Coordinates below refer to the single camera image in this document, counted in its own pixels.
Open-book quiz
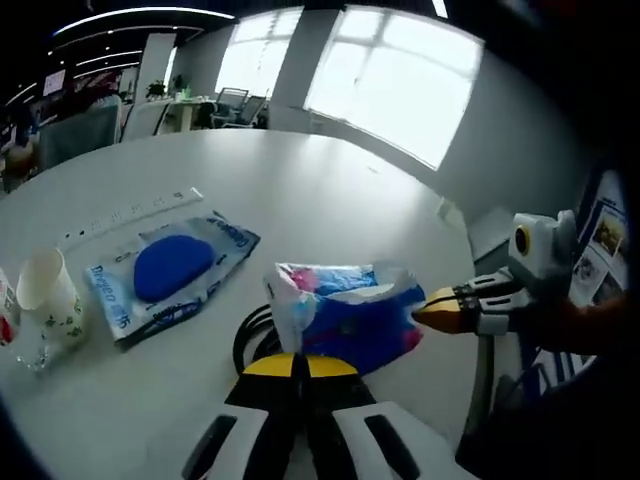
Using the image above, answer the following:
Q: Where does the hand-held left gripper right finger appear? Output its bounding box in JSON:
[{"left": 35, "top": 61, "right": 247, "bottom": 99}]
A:
[{"left": 302, "top": 353, "right": 474, "bottom": 480}]

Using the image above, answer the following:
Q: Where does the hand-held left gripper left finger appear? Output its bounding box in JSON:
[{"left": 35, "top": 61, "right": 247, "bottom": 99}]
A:
[{"left": 179, "top": 352, "right": 304, "bottom": 480}]

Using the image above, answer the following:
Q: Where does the blue tissue pack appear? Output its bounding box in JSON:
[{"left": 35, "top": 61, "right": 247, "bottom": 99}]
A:
[{"left": 263, "top": 259, "right": 427, "bottom": 376}]

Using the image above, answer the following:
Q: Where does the blue cloth packet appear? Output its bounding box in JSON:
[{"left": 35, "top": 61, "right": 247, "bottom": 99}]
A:
[{"left": 83, "top": 209, "right": 262, "bottom": 349}]

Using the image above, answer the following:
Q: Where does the white power strip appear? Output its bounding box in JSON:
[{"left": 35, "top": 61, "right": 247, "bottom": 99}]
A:
[{"left": 57, "top": 186, "right": 205, "bottom": 254}]

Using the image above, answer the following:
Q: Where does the white paper cup green print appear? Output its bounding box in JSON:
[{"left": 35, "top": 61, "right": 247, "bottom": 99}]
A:
[{"left": 16, "top": 248, "right": 90, "bottom": 351}]

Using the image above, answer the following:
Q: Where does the clear plastic water bottle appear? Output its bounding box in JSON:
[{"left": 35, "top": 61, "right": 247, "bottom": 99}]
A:
[{"left": 0, "top": 267, "right": 54, "bottom": 374}]

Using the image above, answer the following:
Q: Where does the large bright window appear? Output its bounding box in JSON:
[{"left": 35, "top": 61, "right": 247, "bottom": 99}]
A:
[{"left": 304, "top": 7, "right": 485, "bottom": 170}]

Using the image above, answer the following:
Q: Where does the black mesh office chair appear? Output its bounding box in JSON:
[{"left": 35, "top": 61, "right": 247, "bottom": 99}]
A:
[
  {"left": 238, "top": 94, "right": 269, "bottom": 126},
  {"left": 214, "top": 87, "right": 250, "bottom": 126}
]

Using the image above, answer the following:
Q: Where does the white desk panel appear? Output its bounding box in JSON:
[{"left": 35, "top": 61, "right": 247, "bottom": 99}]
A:
[{"left": 122, "top": 101, "right": 174, "bottom": 139}]

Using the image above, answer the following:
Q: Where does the window with white blinds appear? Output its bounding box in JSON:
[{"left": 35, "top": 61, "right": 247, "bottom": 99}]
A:
[{"left": 214, "top": 7, "right": 304, "bottom": 109}]

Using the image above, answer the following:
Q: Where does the grey desk divider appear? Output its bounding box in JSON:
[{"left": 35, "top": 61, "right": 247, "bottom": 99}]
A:
[{"left": 38, "top": 95, "right": 124, "bottom": 170}]

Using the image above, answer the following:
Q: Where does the long curved ceiling light strip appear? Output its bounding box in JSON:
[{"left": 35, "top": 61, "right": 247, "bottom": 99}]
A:
[{"left": 52, "top": 5, "right": 236, "bottom": 36}]

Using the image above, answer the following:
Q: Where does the black cable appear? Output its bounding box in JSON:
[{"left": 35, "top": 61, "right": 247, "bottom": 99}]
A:
[{"left": 233, "top": 303, "right": 281, "bottom": 374}]

